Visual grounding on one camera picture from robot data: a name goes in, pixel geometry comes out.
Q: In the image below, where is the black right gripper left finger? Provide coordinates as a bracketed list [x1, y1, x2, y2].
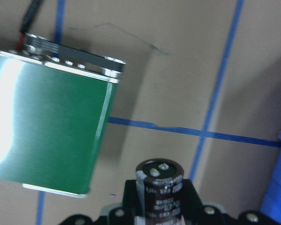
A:
[122, 180, 141, 213]

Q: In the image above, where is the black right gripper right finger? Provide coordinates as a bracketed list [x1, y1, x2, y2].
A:
[181, 179, 203, 213]

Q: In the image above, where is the brown cylindrical capacitor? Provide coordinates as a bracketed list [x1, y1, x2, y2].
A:
[136, 158, 184, 225]

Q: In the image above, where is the green conveyor belt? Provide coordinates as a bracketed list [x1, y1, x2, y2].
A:
[0, 34, 125, 198]

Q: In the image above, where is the red black power cable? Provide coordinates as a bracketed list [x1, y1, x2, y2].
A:
[15, 0, 46, 52]

